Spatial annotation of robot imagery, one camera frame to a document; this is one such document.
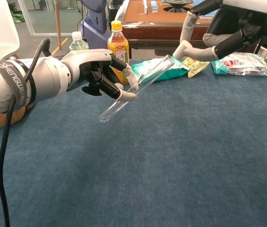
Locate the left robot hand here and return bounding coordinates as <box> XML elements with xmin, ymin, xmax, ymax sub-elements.
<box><xmin>61</xmin><ymin>49</ymin><xmax>139</xmax><ymax>103</ymax></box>

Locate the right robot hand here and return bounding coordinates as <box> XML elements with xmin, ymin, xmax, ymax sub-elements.
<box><xmin>179</xmin><ymin>0</ymin><xmax>267</xmax><ymax>61</ymax></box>

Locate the clear glass test tube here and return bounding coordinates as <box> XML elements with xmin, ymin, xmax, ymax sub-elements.
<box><xmin>99</xmin><ymin>54</ymin><xmax>174</xmax><ymax>123</ymax></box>

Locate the clear green-label water bottle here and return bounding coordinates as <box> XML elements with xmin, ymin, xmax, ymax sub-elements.
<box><xmin>69</xmin><ymin>31</ymin><xmax>89</xmax><ymax>52</ymax></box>

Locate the black stand leg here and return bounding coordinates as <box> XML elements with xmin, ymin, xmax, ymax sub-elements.
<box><xmin>254</xmin><ymin>35</ymin><xmax>267</xmax><ymax>54</ymax></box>

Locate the blue purple machine base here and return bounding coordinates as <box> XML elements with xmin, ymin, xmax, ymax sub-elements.
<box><xmin>80</xmin><ymin>0</ymin><xmax>112</xmax><ymax>60</ymax></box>

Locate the yellow tea bottle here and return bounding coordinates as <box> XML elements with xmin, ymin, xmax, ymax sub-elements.
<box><xmin>107</xmin><ymin>20</ymin><xmax>131</xmax><ymax>87</ymax></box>

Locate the silver teal snack bag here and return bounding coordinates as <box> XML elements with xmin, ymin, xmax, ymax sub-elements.
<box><xmin>210</xmin><ymin>52</ymin><xmax>267</xmax><ymax>81</ymax></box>

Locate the wooden pole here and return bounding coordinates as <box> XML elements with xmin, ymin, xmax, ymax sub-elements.
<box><xmin>54</xmin><ymin>0</ymin><xmax>62</xmax><ymax>50</ymax></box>

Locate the yellow snack packet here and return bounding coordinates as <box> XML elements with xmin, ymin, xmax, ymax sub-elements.
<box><xmin>182</xmin><ymin>56</ymin><xmax>211</xmax><ymax>79</ymax></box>

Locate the black mahjong table dial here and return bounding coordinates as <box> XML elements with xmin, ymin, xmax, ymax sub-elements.
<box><xmin>163</xmin><ymin>0</ymin><xmax>194</xmax><ymax>13</ymax></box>

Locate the brown mahjong table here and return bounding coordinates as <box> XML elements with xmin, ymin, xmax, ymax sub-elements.
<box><xmin>120</xmin><ymin>0</ymin><xmax>267</xmax><ymax>60</ymax></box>

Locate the teal wet wipes pack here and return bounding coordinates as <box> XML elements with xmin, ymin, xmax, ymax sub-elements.
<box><xmin>131</xmin><ymin>57</ymin><xmax>190</xmax><ymax>86</ymax></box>

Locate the green crumpled object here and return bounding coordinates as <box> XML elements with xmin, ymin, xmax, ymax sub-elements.
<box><xmin>12</xmin><ymin>13</ymin><xmax>26</xmax><ymax>24</ymax></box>

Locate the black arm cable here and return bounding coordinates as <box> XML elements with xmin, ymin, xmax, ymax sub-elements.
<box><xmin>0</xmin><ymin>37</ymin><xmax>52</xmax><ymax>227</ymax></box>

